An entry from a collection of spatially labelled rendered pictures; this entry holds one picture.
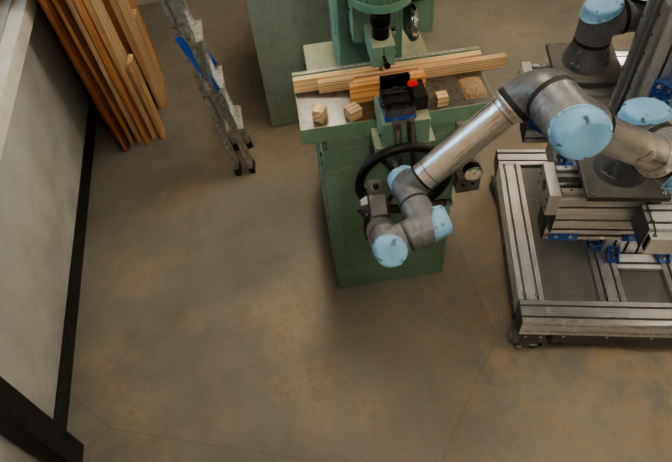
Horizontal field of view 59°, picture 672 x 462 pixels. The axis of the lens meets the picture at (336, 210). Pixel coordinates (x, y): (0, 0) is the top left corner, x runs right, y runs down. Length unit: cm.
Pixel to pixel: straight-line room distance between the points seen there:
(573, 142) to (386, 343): 130
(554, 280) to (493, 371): 40
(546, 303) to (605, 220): 44
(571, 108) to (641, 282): 124
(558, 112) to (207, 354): 165
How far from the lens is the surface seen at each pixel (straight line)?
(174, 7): 240
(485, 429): 225
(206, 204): 287
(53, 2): 286
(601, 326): 229
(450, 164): 142
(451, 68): 194
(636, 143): 148
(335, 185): 197
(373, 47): 178
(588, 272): 238
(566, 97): 131
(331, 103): 186
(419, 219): 138
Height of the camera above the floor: 210
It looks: 50 degrees down
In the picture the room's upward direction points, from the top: 6 degrees counter-clockwise
